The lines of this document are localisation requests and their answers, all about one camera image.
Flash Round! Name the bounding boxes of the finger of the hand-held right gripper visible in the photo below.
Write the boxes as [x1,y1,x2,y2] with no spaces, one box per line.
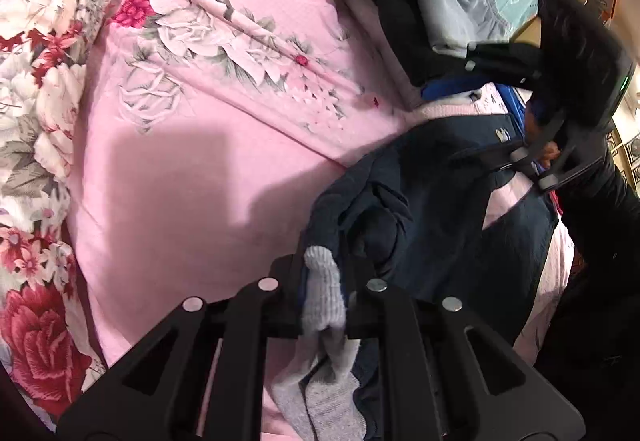
[449,115,609,193]
[464,42,545,90]

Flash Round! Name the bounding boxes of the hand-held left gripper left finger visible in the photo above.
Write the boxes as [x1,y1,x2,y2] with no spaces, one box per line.
[56,254,307,441]

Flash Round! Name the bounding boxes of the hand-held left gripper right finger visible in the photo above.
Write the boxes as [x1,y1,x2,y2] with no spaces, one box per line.
[344,241,586,441]

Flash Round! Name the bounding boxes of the dark navy grey-lined pants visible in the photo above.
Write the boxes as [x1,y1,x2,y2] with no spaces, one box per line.
[271,0,562,441]

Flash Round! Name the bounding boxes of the person's right forearm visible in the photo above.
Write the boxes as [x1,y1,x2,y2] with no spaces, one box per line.
[555,141,640,272]

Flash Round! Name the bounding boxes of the pink floral bedsheet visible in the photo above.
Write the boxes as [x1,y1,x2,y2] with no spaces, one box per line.
[65,0,426,439]

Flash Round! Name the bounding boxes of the person's dark clothing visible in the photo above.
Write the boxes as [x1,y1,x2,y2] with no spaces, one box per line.
[520,261,640,441]

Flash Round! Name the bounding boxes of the white red rose quilt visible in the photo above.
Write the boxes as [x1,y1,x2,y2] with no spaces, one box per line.
[0,0,143,432]

